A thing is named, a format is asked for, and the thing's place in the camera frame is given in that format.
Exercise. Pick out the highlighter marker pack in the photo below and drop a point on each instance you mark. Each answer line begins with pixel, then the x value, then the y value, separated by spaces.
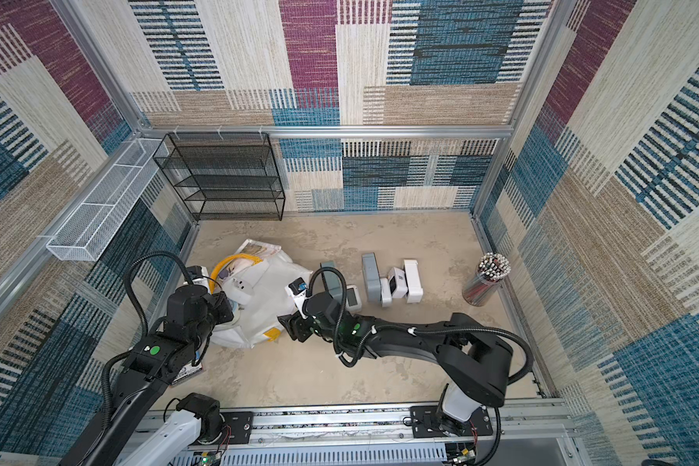
pixel 187 372

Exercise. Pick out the white canvas bag yellow handles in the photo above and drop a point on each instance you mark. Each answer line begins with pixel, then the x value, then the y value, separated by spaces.
pixel 269 270

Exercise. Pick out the black wire mesh shelf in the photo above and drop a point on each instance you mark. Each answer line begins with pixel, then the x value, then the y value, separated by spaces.
pixel 221 176

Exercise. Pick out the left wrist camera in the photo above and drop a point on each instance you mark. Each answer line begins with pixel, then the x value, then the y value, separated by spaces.
pixel 199 275

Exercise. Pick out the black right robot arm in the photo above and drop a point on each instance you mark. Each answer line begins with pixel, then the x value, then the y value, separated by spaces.
pixel 481 361

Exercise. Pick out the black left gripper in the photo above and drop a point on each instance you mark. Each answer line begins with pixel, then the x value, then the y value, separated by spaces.
pixel 220 302

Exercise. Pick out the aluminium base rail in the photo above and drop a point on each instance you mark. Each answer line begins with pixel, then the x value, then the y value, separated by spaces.
pixel 198 431

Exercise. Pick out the white digital timer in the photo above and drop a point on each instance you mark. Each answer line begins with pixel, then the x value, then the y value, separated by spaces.
pixel 353 301

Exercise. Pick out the cup of coloured pencils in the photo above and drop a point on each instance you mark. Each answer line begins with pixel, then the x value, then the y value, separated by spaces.
pixel 491 270

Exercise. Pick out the white wire mesh basket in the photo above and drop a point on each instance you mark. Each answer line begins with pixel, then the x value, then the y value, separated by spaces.
pixel 87 233

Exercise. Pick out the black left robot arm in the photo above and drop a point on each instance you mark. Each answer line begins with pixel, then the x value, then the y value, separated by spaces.
pixel 133 381

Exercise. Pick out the white oval alarm clock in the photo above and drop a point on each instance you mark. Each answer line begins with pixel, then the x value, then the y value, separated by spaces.
pixel 239 291

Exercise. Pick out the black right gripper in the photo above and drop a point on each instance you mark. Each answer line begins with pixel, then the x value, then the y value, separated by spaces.
pixel 294 326

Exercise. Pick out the grey square device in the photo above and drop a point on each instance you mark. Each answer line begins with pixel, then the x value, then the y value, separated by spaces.
pixel 377 287

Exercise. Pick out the white rectangular alarm clock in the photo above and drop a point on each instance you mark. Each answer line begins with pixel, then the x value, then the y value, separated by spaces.
pixel 413 280

